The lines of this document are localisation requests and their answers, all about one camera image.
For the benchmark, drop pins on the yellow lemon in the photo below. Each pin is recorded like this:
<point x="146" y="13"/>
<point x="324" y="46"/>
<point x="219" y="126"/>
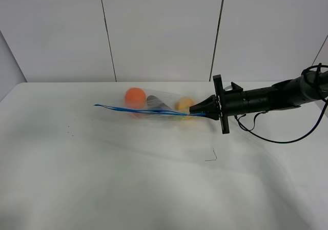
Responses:
<point x="183" y="106"/>

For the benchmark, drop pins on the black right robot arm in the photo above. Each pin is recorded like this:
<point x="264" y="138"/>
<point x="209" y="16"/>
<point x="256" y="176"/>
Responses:
<point x="289" y="94"/>

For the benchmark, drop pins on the purple eggplant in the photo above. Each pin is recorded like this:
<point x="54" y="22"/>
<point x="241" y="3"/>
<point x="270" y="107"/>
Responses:
<point x="154" y="102"/>

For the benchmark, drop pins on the orange fruit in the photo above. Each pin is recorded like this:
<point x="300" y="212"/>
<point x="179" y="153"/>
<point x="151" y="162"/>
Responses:
<point x="135" y="98"/>

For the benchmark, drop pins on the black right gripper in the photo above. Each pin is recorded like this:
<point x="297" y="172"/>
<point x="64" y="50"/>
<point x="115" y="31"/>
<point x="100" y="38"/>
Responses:
<point x="230" y="103"/>

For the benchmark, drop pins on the clear blue-zip plastic bag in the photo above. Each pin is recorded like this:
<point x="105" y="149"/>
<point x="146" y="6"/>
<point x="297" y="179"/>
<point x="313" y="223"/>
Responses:
<point x="116" y="105"/>

